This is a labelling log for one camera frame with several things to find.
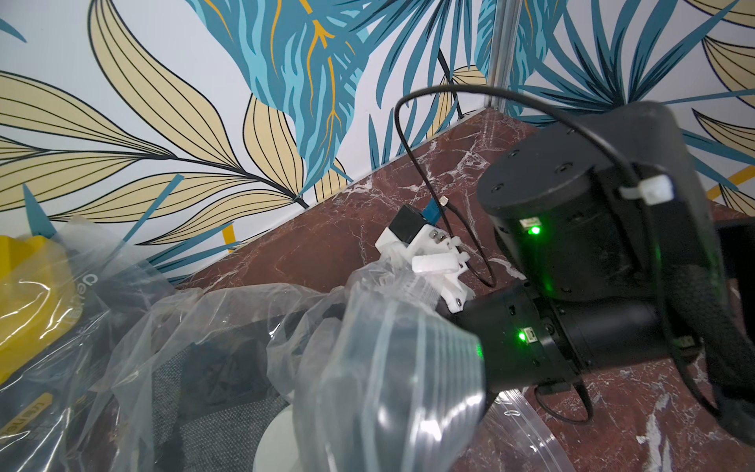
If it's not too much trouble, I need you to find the clear plastic vacuum bag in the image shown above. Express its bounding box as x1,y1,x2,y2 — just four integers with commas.
1,220,571,471

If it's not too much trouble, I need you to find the grey checkered blanket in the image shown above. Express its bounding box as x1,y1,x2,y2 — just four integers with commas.
153,318,288,471

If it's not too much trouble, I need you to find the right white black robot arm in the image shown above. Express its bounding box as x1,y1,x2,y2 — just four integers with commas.
457,101,754,444

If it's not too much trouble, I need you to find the white vacuum bag valve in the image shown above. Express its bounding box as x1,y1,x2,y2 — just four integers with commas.
253,405,304,472

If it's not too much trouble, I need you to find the yellow black toolbox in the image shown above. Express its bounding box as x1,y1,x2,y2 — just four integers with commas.
1,236,82,382

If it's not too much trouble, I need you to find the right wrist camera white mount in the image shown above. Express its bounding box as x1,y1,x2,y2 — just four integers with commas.
375,205,475,314

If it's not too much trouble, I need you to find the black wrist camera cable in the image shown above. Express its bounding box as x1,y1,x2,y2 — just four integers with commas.
392,83,709,426

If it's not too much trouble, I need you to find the right aluminium corner post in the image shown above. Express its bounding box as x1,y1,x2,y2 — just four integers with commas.
488,0,524,89

